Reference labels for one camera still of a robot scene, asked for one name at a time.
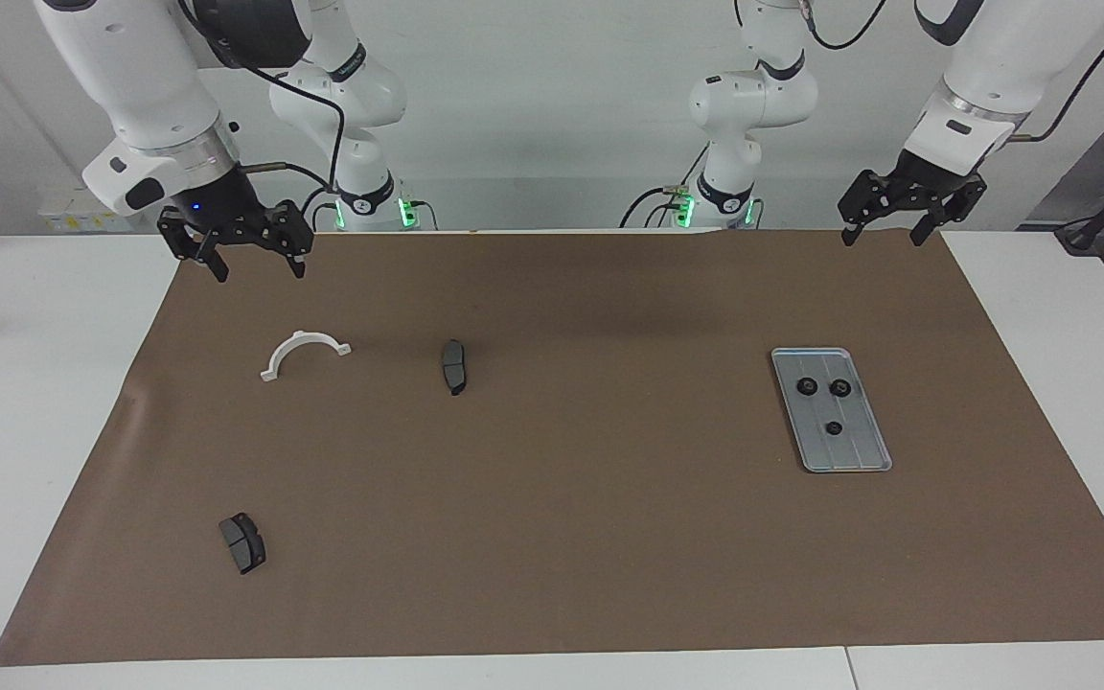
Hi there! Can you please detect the silver metal tray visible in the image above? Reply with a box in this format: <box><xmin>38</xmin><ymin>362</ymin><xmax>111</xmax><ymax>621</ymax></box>
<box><xmin>770</xmin><ymin>347</ymin><xmax>894</xmax><ymax>474</ymax></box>

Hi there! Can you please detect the white box with yellow label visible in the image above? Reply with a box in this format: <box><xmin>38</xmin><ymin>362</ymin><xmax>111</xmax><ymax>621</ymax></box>
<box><xmin>37</xmin><ymin>187</ymin><xmax>146</xmax><ymax>233</ymax></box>

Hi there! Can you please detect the long dark grey brake pad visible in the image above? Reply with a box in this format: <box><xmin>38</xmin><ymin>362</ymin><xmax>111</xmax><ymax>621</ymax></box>
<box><xmin>441</xmin><ymin>338</ymin><xmax>469</xmax><ymax>398</ymax></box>

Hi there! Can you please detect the grooved dark grey brake pad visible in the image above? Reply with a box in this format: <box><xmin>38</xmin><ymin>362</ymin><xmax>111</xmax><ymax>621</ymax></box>
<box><xmin>218</xmin><ymin>513</ymin><xmax>267</xmax><ymax>576</ymax></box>

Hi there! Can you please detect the brown paper mat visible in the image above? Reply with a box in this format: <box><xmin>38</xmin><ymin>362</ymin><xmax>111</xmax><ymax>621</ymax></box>
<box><xmin>0</xmin><ymin>228</ymin><xmax>1104</xmax><ymax>667</ymax></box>

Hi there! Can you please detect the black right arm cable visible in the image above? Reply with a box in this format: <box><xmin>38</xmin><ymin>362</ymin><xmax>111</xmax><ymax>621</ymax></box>
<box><xmin>178</xmin><ymin>0</ymin><xmax>347</xmax><ymax>217</ymax></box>

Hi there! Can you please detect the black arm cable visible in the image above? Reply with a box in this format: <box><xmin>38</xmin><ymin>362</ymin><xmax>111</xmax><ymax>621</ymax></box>
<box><xmin>178</xmin><ymin>0</ymin><xmax>347</xmax><ymax>217</ymax></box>
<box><xmin>1010</xmin><ymin>0</ymin><xmax>1104</xmax><ymax>145</ymax></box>

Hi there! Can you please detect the white curved plastic bracket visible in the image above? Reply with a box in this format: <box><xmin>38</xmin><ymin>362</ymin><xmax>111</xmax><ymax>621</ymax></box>
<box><xmin>260</xmin><ymin>330</ymin><xmax>353</xmax><ymax>383</ymax></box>

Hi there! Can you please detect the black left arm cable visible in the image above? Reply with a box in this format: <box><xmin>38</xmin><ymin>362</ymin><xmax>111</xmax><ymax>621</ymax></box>
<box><xmin>1010</xmin><ymin>0</ymin><xmax>1104</xmax><ymax>145</ymax></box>

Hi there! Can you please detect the black base cable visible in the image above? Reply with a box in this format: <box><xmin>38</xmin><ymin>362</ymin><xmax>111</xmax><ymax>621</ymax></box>
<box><xmin>619</xmin><ymin>144</ymin><xmax>711</xmax><ymax>229</ymax></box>

